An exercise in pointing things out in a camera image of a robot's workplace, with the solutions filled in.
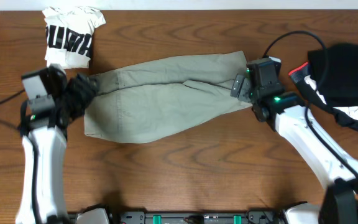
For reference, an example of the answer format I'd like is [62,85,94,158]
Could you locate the olive green shorts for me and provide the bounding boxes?
[84,51,251,144]

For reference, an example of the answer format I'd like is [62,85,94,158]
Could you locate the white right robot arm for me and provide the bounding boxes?
[252,87,358,223]

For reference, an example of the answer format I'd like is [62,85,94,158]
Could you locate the folded white Puma t-shirt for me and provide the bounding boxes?
[42,7,106,69]

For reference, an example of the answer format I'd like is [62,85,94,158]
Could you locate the black garment pile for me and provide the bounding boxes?
[288,43,358,131]

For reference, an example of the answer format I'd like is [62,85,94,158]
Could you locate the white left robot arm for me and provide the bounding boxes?
[15,70,99,223]

